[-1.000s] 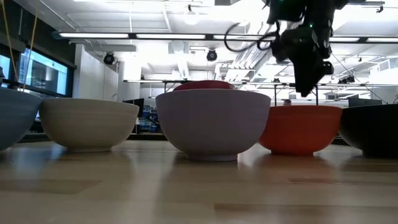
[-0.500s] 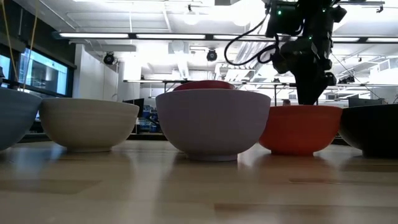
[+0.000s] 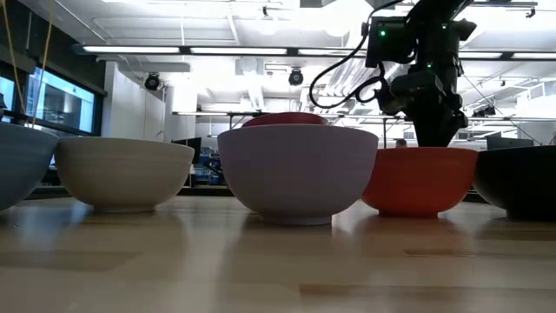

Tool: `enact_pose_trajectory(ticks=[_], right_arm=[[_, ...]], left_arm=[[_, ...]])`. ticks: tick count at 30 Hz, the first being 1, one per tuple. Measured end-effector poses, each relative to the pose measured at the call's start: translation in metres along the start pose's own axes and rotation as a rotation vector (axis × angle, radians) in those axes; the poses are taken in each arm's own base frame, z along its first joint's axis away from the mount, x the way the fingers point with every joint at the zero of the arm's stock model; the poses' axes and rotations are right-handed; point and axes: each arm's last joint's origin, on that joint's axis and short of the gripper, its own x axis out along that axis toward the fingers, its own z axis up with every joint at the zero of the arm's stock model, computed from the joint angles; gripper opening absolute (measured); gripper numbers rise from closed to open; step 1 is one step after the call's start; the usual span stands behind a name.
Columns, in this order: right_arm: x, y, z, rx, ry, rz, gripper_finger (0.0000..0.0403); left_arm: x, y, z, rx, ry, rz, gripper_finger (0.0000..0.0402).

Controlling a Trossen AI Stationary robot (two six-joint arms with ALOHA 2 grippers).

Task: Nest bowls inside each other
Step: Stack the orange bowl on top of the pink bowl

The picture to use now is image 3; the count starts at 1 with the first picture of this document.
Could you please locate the black monitor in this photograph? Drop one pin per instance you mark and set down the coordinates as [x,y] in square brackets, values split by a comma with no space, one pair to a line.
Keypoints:
[187,148]
[510,143]

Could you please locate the black round ceiling fixture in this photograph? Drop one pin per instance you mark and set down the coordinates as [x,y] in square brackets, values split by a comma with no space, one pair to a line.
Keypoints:
[295,77]
[152,81]

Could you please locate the black rig frame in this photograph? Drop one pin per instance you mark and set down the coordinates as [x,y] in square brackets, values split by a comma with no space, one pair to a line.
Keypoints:
[204,191]

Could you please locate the black bowl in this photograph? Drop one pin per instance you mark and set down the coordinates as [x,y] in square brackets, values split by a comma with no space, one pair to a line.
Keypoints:
[521,182]

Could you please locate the lavender bowl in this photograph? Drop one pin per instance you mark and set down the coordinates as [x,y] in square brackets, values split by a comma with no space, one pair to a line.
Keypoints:
[297,174]

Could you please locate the pinkish red bowl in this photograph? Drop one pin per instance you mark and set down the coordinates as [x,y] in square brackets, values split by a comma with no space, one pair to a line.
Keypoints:
[284,118]

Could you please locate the large window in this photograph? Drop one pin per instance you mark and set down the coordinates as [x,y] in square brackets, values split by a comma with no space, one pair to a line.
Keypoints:
[61,102]

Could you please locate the person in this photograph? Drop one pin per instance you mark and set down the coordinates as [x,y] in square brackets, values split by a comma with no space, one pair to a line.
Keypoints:
[401,143]

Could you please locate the white bowl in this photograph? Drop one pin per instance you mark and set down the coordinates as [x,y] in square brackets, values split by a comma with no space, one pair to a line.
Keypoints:
[123,174]

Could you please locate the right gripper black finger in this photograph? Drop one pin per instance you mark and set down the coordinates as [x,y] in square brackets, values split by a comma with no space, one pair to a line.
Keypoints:
[434,137]

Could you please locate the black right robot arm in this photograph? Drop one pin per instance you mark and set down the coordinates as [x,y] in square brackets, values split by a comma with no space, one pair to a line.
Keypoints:
[434,26]

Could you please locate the blue bowl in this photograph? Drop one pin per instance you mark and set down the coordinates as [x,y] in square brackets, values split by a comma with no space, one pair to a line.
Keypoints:
[21,165]

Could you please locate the overhead LED light bar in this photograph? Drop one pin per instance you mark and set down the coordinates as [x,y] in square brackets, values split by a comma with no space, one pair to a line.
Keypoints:
[184,50]

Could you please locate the orange-red bowl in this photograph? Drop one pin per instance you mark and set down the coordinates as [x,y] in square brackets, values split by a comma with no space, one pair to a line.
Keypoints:
[419,182]

